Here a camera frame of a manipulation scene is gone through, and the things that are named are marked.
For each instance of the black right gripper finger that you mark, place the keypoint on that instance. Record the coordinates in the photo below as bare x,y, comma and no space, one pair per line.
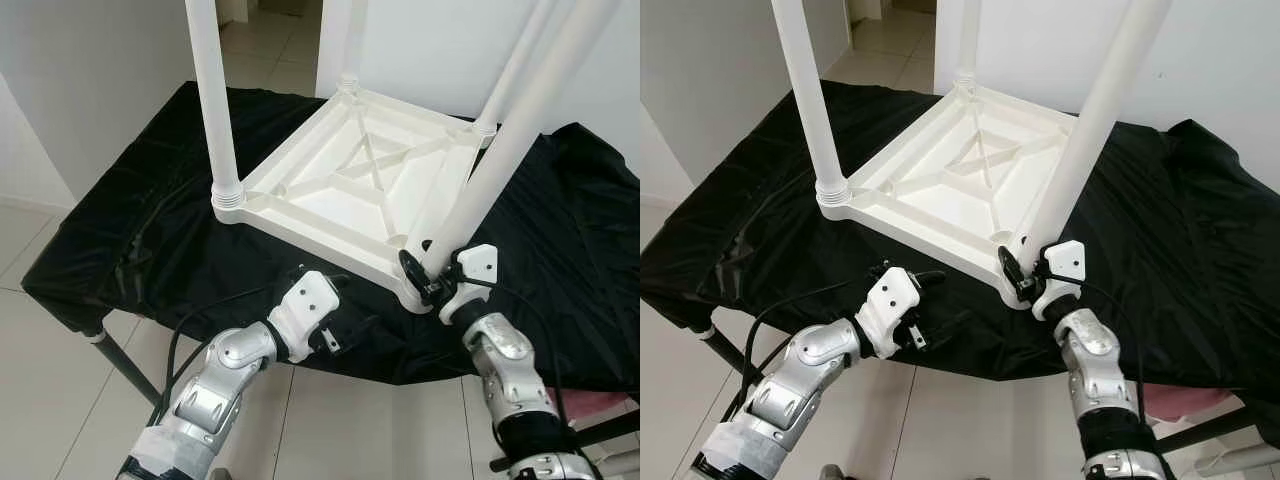
415,272
1012,268

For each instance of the white plastic table top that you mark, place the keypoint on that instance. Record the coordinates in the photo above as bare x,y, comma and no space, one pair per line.
330,190
940,190

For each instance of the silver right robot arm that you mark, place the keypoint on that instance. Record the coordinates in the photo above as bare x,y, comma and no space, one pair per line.
505,370
1090,365

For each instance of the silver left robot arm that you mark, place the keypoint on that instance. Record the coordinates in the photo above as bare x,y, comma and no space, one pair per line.
215,395
800,390

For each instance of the black cloth table cover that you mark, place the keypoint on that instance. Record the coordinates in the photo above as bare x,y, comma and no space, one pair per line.
560,260
1180,260

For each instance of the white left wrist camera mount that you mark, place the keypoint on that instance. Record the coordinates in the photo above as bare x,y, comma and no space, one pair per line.
305,300
890,298

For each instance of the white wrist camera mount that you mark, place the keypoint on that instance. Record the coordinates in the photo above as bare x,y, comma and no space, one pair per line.
890,298
305,300
478,265
1065,262

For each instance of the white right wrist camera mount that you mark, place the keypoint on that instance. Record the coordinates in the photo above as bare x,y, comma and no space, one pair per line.
1065,262
478,265

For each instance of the beige door frame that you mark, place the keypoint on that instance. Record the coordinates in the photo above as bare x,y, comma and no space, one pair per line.
235,10
865,10

